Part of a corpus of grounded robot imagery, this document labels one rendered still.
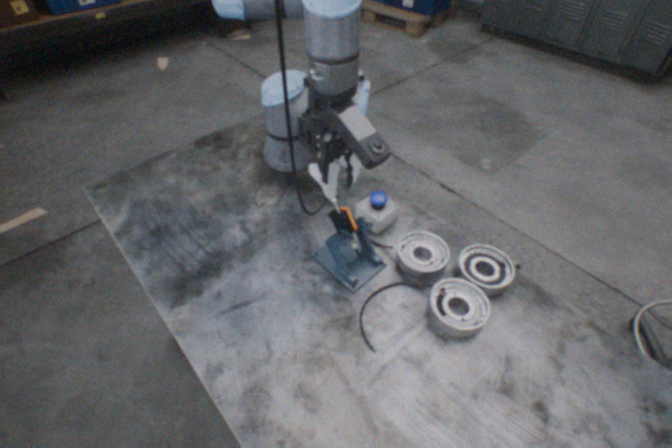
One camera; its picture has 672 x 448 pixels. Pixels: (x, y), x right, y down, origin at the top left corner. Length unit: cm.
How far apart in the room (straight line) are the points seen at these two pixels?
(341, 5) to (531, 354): 64
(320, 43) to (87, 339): 160
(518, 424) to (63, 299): 181
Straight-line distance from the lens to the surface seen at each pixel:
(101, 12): 381
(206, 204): 100
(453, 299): 79
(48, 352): 196
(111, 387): 176
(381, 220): 86
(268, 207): 96
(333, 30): 54
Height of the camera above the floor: 146
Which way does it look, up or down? 43 degrees down
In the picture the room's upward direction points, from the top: straight up
